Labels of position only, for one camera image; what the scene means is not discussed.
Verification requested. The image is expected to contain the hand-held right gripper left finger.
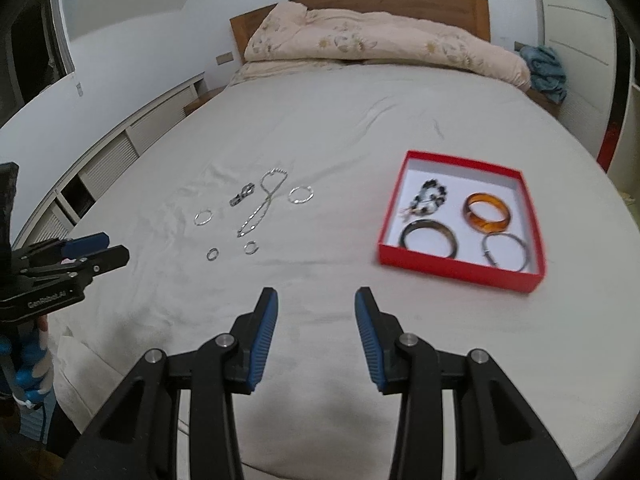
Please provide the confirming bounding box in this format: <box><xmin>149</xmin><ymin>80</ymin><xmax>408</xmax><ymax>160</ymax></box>
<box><xmin>60</xmin><ymin>287</ymin><xmax>279</xmax><ymax>480</ymax></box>

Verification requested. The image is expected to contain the wooden headboard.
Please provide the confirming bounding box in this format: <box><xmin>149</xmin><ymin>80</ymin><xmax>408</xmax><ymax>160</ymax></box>
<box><xmin>229</xmin><ymin>0</ymin><xmax>492</xmax><ymax>66</ymax></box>

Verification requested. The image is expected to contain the silver chain necklace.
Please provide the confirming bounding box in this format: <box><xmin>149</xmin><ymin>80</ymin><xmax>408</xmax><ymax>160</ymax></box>
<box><xmin>236</xmin><ymin>167</ymin><xmax>290</xmax><ymax>238</ymax></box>

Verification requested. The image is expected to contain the beige pillow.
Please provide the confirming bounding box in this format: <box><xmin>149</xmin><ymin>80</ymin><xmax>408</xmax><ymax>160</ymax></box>
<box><xmin>231</xmin><ymin>59</ymin><xmax>351</xmax><ymax>83</ymax></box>

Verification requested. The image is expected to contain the wooden nightstand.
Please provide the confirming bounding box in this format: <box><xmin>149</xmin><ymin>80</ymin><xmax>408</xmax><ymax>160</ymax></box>
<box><xmin>182</xmin><ymin>85</ymin><xmax>226</xmax><ymax>117</ymax></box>
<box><xmin>525</xmin><ymin>87</ymin><xmax>561</xmax><ymax>118</ymax></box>

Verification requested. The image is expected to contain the silver bangle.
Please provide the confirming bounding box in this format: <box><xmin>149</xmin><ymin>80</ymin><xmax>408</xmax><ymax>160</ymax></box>
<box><xmin>481</xmin><ymin>232</ymin><xmax>531</xmax><ymax>273</ymax></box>

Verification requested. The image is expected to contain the dark brown bangle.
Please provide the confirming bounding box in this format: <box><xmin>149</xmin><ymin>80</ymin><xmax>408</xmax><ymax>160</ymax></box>
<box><xmin>399</xmin><ymin>220</ymin><xmax>459</xmax><ymax>261</ymax></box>

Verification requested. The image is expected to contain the dark window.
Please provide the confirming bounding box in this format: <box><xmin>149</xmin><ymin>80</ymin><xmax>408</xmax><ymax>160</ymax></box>
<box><xmin>0</xmin><ymin>0</ymin><xmax>76</xmax><ymax>128</ymax></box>

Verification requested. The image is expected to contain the red fire extinguisher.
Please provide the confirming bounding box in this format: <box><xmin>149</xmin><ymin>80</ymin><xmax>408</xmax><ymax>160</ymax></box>
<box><xmin>597</xmin><ymin>122</ymin><xmax>622</xmax><ymax>172</ymax></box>

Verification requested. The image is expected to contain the white low cabinet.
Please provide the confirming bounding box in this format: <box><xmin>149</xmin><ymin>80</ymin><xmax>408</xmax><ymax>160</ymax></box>
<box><xmin>0</xmin><ymin>71</ymin><xmax>208</xmax><ymax>253</ymax></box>

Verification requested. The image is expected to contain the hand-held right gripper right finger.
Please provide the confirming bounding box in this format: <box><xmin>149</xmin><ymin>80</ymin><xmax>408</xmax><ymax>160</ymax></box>
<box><xmin>354</xmin><ymin>287</ymin><xmax>581</xmax><ymax>480</ymax></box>

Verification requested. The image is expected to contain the black white beaded bracelet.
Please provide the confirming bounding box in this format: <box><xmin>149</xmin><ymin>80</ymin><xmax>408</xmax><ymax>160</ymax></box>
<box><xmin>397</xmin><ymin>179</ymin><xmax>449</xmax><ymax>221</ymax></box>

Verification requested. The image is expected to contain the blue cloth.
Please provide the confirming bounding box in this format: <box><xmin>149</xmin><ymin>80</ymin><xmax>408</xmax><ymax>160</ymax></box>
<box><xmin>519</xmin><ymin>45</ymin><xmax>568</xmax><ymax>105</ymax></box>

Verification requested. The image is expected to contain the dark metal clasp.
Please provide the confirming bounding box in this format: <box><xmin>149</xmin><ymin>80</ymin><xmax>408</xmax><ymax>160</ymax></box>
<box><xmin>229</xmin><ymin>182</ymin><xmax>257</xmax><ymax>207</ymax></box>

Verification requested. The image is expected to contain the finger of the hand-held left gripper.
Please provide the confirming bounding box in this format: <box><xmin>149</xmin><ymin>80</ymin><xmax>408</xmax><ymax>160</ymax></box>
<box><xmin>22</xmin><ymin>245</ymin><xmax>131</xmax><ymax>288</ymax></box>
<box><xmin>12</xmin><ymin>232</ymin><xmax>111</xmax><ymax>267</ymax></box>

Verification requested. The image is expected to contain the pink floral quilt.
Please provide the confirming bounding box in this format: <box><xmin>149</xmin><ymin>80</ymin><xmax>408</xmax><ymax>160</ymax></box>
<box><xmin>244</xmin><ymin>1</ymin><xmax>532</xmax><ymax>92</ymax></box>

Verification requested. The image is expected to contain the red jewelry box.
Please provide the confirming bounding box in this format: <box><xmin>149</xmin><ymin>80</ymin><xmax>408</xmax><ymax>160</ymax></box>
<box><xmin>377</xmin><ymin>149</ymin><xmax>548</xmax><ymax>295</ymax></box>

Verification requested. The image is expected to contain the amber bangle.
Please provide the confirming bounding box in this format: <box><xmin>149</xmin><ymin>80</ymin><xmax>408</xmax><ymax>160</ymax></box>
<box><xmin>462</xmin><ymin>192</ymin><xmax>514</xmax><ymax>235</ymax></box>

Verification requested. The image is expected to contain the white wardrobe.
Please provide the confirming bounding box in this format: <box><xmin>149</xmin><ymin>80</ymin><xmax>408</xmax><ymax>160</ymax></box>
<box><xmin>532</xmin><ymin>0</ymin><xmax>623</xmax><ymax>161</ymax></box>

